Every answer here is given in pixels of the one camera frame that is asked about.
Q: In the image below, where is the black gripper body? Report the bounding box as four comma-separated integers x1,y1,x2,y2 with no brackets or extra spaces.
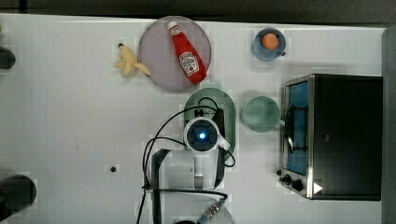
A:
193,108,225,134

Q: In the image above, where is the green plastic strainer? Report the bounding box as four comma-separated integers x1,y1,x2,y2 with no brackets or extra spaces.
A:
183,84,236,161

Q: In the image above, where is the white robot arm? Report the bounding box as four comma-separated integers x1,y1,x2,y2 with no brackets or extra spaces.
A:
150,108,234,224

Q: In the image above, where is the green mug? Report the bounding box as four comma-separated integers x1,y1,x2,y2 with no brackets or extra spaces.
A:
241,96,285,133

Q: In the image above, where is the red plush ketchup bottle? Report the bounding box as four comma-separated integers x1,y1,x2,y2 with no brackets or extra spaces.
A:
167,21,207,84

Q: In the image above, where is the blue bowl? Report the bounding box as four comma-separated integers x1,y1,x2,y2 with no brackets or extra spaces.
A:
252,28,287,61

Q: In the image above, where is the grey round plate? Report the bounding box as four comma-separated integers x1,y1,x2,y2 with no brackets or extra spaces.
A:
138,16,212,91

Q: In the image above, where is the orange ball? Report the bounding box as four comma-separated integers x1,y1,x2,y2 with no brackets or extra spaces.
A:
262,33,279,50

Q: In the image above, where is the yellow plush banana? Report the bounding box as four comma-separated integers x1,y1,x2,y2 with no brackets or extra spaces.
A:
114,43,151,76

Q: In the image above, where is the black cylinder holder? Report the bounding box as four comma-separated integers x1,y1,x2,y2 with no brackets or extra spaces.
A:
0,175,36,221

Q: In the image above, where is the black cylinder far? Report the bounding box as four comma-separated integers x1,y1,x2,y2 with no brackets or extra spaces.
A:
0,47,16,69

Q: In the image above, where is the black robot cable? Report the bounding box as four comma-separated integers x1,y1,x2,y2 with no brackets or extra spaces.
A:
135,96,236,224

